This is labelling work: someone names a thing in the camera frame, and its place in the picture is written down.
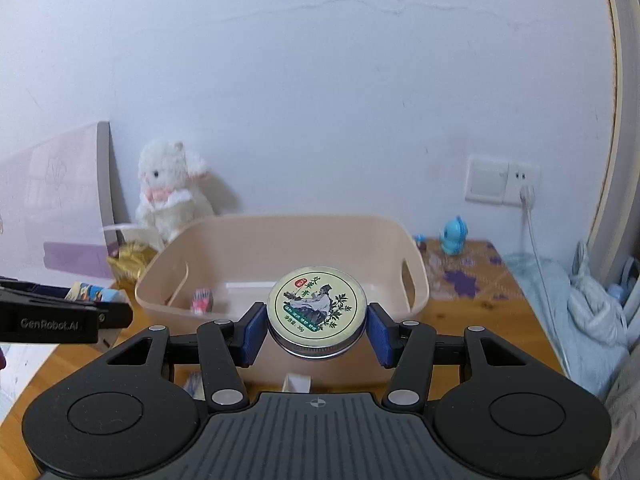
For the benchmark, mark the blue cartoon figurine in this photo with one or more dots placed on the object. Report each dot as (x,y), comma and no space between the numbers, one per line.
(453,236)

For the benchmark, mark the small mushroom figurine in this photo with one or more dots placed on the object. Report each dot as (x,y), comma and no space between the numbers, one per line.
(419,241)

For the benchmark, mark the pink purple headboard panel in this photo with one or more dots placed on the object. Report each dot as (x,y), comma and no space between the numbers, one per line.
(56,205)

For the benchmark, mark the tall Sanrio cartoon box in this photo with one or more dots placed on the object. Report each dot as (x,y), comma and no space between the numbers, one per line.
(202,301)

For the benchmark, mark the white wall switch socket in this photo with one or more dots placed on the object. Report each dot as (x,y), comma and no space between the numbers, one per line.
(498,182)

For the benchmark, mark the black star box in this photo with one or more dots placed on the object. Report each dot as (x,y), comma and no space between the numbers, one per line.
(296,383)

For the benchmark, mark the light blue crumpled bedding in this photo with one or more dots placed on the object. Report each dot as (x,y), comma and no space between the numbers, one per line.
(584,324)

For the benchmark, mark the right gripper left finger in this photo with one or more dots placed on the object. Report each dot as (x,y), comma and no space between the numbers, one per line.
(223,346)

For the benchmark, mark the white shelf unit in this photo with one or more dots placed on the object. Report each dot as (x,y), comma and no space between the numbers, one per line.
(614,234)

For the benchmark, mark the purple star sticker mat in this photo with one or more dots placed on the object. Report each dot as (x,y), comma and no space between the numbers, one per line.
(477,273)

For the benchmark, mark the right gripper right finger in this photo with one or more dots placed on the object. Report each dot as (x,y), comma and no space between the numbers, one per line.
(408,348)

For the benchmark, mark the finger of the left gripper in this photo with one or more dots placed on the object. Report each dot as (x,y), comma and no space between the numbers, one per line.
(112,314)
(34,288)

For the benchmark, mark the round balm tin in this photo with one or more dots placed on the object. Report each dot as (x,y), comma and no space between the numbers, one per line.
(316,312)

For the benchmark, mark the white plush lamb toy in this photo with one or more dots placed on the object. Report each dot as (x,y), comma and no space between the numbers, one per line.
(170,179)

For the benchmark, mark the pink plastic storage bin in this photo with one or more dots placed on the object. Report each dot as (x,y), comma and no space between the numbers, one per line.
(241,258)

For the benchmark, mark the colourful cartoon card pack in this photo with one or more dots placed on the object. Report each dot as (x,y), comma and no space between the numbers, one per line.
(81,291)

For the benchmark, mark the small white card box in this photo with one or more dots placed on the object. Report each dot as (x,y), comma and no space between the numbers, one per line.
(194,386)

